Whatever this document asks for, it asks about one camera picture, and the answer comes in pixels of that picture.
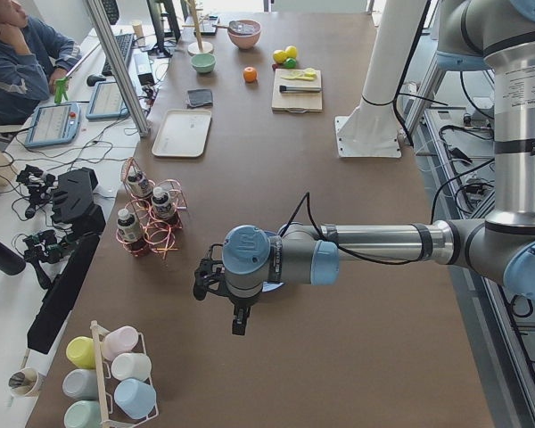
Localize green bowl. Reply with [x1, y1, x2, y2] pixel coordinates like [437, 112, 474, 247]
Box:
[191, 53, 216, 74]

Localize wooden cutting board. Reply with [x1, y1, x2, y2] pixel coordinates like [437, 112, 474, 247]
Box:
[271, 68, 323, 113]

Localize white cup rack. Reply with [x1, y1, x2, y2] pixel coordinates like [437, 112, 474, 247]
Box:
[90, 320, 160, 427]

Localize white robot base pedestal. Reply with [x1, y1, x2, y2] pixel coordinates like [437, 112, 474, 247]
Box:
[335, 1, 430, 158]

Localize black water bottle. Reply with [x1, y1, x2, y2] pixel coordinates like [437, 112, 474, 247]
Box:
[0, 242, 26, 276]

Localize paper cup with tools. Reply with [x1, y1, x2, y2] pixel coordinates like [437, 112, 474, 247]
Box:
[8, 367, 45, 398]

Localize pink bowl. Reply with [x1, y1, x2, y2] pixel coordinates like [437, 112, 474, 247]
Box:
[227, 20, 261, 50]

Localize orange fruit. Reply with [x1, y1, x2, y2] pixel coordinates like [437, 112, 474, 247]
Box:
[243, 67, 258, 83]

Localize grey folded cloth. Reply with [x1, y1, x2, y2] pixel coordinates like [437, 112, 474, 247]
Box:
[186, 88, 213, 108]

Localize tea bottle white cap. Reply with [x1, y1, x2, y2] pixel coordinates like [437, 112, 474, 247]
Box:
[127, 170, 152, 198]

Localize black computer mouse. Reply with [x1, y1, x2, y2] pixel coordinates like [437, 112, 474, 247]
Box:
[86, 75, 106, 87]

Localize yellow lemon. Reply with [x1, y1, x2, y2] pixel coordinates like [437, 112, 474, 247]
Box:
[284, 45, 298, 59]
[272, 49, 288, 64]

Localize metal scoop in bowl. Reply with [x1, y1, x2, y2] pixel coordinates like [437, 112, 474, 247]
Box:
[214, 21, 258, 36]

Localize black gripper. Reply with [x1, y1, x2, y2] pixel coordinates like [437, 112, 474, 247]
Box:
[193, 243, 251, 335]

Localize black keyboard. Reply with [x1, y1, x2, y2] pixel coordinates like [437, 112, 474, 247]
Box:
[101, 33, 135, 77]

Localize seated person blue hoodie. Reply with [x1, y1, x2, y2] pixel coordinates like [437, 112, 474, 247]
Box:
[0, 1, 81, 126]

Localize wooden stand with base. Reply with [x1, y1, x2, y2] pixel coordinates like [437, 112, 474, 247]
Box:
[184, 0, 214, 56]

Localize cream rabbit tray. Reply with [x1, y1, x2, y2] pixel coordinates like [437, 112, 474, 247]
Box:
[152, 109, 212, 158]

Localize grey cup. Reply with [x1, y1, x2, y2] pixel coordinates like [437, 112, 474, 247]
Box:
[62, 368, 98, 400]

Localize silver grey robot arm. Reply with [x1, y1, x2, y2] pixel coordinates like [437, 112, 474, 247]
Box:
[193, 1, 535, 335]

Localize green lime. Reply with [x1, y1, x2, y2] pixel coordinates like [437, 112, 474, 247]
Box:
[282, 57, 297, 70]

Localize aluminium frame post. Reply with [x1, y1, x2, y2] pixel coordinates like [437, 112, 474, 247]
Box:
[84, 0, 150, 137]

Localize black monitor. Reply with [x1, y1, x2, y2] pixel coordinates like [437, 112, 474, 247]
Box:
[146, 0, 181, 59]

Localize steel muddler black tip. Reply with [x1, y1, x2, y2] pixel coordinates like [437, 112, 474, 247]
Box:
[278, 85, 322, 94]

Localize copper wire bottle rack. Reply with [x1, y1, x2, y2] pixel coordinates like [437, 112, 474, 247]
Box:
[115, 157, 188, 259]

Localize blue cup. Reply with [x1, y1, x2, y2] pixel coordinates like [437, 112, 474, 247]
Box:
[113, 378, 156, 419]

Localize white cup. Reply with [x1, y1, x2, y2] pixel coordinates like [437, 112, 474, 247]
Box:
[111, 352, 152, 382]

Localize pink cup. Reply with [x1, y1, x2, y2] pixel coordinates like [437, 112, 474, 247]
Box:
[101, 325, 138, 360]

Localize blue teach pendant tablet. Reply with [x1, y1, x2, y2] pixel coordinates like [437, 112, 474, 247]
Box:
[24, 103, 80, 148]

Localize yellow plastic knife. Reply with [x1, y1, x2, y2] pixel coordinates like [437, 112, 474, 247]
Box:
[281, 68, 317, 81]

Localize yellow cup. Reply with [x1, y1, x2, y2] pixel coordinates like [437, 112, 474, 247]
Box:
[66, 336, 95, 369]

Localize mint green cup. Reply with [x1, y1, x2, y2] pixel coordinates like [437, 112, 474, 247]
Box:
[63, 400, 101, 428]

